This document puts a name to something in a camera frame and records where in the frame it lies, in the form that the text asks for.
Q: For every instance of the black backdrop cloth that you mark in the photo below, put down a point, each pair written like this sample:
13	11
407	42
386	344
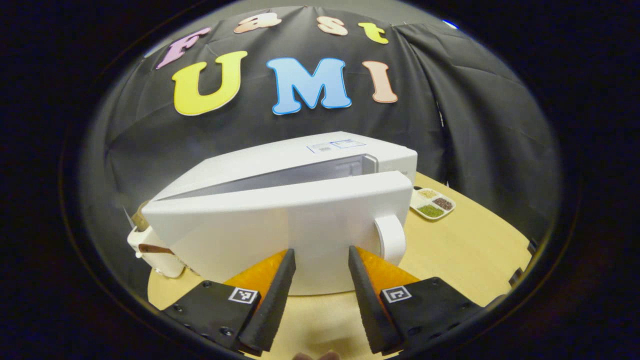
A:
475	100

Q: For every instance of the white toaster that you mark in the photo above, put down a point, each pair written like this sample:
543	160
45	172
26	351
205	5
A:
160	265

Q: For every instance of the black clamp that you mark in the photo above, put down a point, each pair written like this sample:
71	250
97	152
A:
531	246
516	277

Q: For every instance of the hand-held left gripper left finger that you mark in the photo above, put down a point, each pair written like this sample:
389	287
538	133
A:
272	305

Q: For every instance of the white divided spice tray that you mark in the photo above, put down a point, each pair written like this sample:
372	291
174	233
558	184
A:
431	210

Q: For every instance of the white microwave oven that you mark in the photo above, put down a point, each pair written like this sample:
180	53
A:
280	225

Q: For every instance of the toast slice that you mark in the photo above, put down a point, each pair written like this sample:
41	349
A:
141	217

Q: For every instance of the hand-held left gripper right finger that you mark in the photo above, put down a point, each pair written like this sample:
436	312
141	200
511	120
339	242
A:
367	305

